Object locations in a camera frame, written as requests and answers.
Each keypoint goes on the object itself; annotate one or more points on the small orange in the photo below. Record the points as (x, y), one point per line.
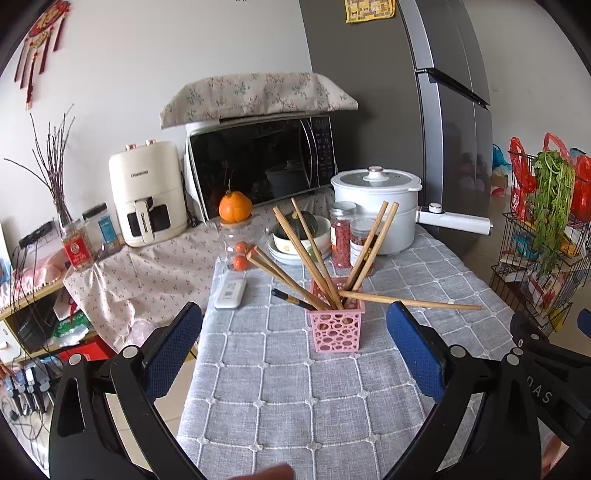
(240, 263)
(240, 247)

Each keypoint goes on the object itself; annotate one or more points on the person's left hand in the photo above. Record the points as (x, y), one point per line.
(268, 474)

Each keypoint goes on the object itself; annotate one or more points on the wooden shelf unit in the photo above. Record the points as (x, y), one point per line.
(27, 303)

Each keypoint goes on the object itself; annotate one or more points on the tall jar of red berries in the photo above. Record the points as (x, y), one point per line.
(341, 240)

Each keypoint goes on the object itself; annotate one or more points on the white plate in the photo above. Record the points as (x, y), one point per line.
(280, 260)

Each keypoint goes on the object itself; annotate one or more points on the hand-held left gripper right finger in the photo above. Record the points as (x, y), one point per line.
(415, 350)

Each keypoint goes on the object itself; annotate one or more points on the yellow fridge poster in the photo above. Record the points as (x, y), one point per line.
(369, 9)

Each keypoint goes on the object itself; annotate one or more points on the black power strip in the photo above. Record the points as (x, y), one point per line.
(37, 232)

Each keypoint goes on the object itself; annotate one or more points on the glass jar with blue label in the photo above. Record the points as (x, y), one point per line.
(106, 230)

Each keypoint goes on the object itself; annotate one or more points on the floral tablecloth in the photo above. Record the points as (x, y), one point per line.
(152, 277)

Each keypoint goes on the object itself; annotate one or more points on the glass pot lid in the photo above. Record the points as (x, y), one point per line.
(397, 177)

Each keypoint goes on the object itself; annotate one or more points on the grey checked tablecloth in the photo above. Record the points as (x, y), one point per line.
(286, 392)

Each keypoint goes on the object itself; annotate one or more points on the blue plastic bag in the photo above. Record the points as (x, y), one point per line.
(501, 157)

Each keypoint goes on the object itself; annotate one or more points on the black microwave oven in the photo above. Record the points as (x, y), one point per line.
(258, 161)

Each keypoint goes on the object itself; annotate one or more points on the pink perforated plastic basket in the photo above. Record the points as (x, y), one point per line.
(332, 332)

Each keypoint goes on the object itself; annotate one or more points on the red box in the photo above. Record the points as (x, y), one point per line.
(87, 353)

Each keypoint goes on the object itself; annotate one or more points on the white remote control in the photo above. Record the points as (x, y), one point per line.
(229, 294)

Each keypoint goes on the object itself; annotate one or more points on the white ceramic bowl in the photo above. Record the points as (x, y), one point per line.
(285, 244)

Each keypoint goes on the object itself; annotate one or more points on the clear glass jar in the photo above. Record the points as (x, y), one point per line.
(258, 235)

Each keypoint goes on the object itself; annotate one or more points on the grey refrigerator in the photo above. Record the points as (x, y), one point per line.
(369, 92)

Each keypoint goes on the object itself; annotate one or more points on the cream air fryer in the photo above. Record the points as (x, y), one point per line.
(143, 184)

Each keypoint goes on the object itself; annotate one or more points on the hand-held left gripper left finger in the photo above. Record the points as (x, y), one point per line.
(171, 355)

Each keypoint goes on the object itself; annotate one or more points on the green plastic bag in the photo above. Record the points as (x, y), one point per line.
(69, 327)

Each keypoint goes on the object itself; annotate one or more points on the bunch of green vegetables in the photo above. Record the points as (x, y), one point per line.
(551, 198)

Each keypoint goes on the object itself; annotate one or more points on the bundle of dry branches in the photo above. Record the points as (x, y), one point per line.
(60, 194)

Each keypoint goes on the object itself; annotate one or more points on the floral microwave cover cloth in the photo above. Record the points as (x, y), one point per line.
(258, 92)

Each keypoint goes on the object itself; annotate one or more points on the bunch of wooden chopsticks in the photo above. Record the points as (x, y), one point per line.
(452, 305)

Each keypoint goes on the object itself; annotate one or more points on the dark green squash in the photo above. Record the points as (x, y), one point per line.
(319, 226)

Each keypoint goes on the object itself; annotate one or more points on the large orange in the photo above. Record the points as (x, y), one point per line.
(235, 207)

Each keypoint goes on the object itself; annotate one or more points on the red hanging wall ornament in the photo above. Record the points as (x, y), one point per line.
(44, 27)

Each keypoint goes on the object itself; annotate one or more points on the glass jar with red label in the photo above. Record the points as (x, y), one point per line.
(76, 247)

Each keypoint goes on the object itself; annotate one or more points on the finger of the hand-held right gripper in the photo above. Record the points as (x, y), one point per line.
(535, 344)
(586, 323)

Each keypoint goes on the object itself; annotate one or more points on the red plastic bag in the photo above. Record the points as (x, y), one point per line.
(558, 145)
(521, 180)
(582, 184)

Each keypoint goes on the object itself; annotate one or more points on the labelled jar of red berries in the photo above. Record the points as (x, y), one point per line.
(358, 249)

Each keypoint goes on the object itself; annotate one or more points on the pink cloth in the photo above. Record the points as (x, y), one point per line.
(32, 277)

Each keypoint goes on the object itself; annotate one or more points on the white electric cooking pot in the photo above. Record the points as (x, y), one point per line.
(392, 221)

